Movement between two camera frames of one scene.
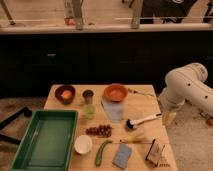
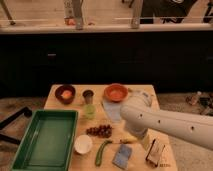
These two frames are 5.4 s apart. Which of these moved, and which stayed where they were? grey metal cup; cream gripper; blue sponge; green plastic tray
Moved: cream gripper
Stayed: green plastic tray; blue sponge; grey metal cup
